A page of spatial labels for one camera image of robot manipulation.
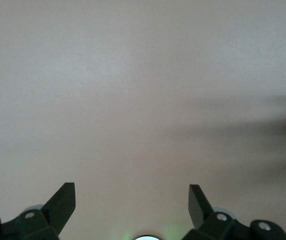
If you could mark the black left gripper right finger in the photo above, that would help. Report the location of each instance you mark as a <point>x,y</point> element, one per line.
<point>200,210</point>

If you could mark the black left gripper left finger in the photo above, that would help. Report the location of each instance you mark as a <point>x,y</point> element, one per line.
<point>58,210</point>

